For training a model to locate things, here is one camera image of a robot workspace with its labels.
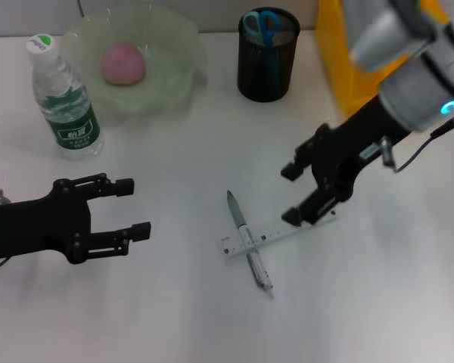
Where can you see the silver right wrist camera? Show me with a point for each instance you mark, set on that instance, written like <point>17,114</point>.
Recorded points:
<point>386,34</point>

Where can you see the pink peach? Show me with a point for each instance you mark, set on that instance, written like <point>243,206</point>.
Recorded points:
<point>122,64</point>

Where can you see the right gripper silver connector plug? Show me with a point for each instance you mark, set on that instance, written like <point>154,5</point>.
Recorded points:
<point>386,151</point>

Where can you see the clear plastic ruler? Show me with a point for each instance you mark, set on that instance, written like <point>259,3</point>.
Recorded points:
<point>268,236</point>

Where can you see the grey white pen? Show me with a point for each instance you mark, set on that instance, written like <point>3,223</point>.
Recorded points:
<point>242,230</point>

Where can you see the green label water bottle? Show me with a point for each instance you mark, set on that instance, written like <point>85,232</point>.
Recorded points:
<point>73,125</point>

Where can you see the yellow plastic storage bin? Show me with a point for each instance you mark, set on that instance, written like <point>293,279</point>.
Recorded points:
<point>336,56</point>

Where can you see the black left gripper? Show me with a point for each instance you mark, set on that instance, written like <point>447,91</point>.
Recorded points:
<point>34,227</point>

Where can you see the blue scissors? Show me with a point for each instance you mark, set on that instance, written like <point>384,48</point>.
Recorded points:
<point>268,36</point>

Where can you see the black mesh pen holder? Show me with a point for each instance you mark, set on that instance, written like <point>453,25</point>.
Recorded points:
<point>266,75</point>

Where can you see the green translucent fruit bowl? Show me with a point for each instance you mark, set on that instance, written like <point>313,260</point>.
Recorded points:
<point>166,75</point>

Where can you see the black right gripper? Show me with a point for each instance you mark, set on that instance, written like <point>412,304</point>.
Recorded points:
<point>348,151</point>

